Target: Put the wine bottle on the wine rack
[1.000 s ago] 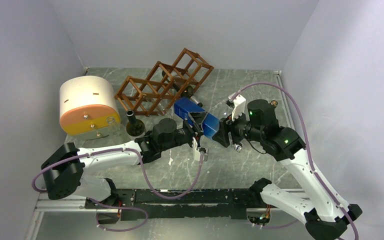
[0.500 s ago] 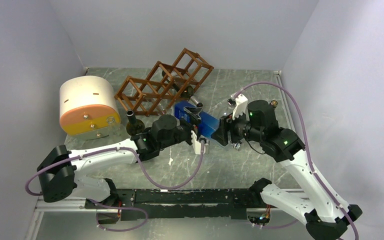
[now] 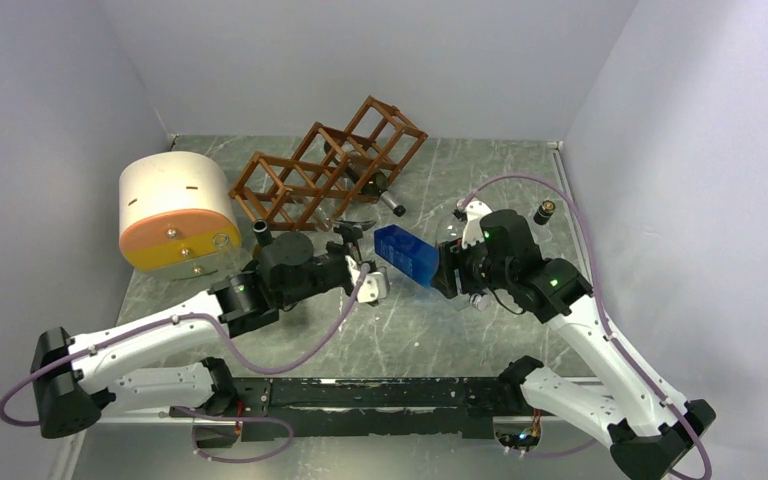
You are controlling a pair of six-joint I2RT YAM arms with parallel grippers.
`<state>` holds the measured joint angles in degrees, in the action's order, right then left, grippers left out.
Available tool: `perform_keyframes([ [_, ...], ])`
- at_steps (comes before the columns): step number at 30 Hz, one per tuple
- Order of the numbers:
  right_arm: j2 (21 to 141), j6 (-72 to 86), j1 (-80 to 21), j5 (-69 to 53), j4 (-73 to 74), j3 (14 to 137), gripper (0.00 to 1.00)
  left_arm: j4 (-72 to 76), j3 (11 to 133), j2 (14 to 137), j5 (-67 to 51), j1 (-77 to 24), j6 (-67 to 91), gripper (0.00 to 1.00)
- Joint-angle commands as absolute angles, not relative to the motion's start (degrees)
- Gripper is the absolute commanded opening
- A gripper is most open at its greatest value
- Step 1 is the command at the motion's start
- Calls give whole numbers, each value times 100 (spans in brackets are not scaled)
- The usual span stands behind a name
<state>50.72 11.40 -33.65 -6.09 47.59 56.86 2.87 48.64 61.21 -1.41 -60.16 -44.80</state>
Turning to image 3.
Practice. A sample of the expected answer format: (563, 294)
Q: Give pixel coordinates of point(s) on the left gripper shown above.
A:
(353, 231)

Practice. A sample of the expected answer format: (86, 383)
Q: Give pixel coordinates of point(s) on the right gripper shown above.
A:
(451, 256)

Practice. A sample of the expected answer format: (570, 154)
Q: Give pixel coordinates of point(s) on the blue square bottle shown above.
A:
(408, 253)

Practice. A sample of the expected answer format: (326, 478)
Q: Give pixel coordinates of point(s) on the clear glass bottle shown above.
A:
(229, 254)

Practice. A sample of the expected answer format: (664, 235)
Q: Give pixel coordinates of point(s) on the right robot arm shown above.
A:
(646, 424)

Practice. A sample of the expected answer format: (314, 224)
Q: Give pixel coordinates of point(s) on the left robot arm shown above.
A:
(79, 379)

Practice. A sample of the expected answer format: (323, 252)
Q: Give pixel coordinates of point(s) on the clear round bottle red label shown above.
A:
(450, 228)

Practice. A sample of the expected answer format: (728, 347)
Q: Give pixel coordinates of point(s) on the brown wooden wine rack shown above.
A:
(330, 170)

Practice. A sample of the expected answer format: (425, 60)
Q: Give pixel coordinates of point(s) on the dark wine bottle left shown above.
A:
(263, 233)

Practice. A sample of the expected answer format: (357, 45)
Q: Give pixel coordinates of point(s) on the cream orange cylindrical box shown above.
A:
(171, 205)

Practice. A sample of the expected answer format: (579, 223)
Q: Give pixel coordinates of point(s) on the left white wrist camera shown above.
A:
(368, 284)

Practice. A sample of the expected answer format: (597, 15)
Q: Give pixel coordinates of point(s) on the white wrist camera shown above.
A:
(368, 284)
(468, 215)

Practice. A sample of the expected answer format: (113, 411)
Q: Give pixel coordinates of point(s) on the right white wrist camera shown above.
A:
(468, 215)

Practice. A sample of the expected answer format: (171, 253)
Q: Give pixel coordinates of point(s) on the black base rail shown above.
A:
(482, 408)

